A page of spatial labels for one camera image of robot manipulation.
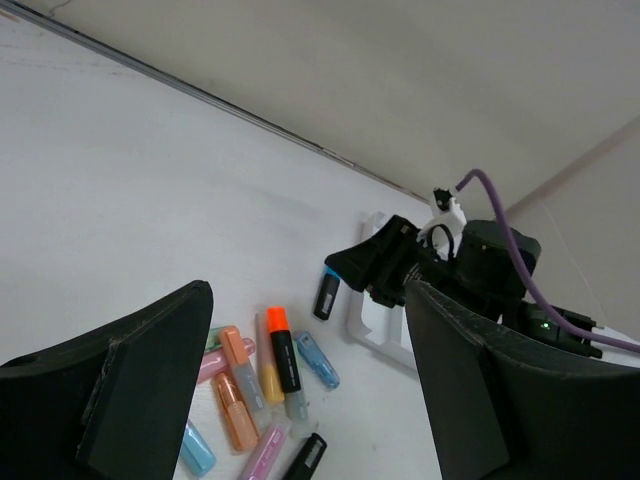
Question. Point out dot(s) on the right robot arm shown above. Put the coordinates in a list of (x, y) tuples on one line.
[(476, 271)]

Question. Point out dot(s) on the green cap pastel highlighter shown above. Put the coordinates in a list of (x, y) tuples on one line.
[(296, 410)]

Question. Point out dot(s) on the orange correction tape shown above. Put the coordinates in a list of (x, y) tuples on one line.
[(241, 428)]

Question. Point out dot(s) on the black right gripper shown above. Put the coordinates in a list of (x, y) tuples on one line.
[(383, 264)]

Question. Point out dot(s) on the pink cap black highlighter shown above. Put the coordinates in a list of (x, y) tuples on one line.
[(307, 460)]

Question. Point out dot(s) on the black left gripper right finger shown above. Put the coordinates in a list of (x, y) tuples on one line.
[(504, 406)]

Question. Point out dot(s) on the white compartment organizer tray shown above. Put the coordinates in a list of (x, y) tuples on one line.
[(383, 330)]

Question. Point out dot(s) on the green correction tape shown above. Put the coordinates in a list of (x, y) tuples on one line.
[(213, 340)]

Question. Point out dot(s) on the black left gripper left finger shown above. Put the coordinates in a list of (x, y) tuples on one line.
[(112, 403)]

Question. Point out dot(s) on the yellow pastel highlighter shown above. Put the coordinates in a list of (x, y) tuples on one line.
[(268, 374)]

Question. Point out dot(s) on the orange cap black highlighter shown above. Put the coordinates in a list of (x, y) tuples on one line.
[(283, 349)]

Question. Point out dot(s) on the peach cap pastel highlighter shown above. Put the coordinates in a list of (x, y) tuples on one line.
[(244, 375)]

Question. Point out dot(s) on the blue cap pastel highlighter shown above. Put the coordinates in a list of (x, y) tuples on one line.
[(195, 452)]

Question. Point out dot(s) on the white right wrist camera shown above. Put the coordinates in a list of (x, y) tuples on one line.
[(446, 211)]

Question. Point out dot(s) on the blue correction tape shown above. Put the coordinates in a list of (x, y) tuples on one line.
[(316, 360)]

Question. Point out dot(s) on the pink correction tape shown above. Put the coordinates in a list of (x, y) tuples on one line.
[(212, 364)]

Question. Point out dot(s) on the purple cap pastel highlighter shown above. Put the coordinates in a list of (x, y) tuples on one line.
[(264, 455)]

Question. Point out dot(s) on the blue cap black highlighter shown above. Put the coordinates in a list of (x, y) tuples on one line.
[(326, 295)]

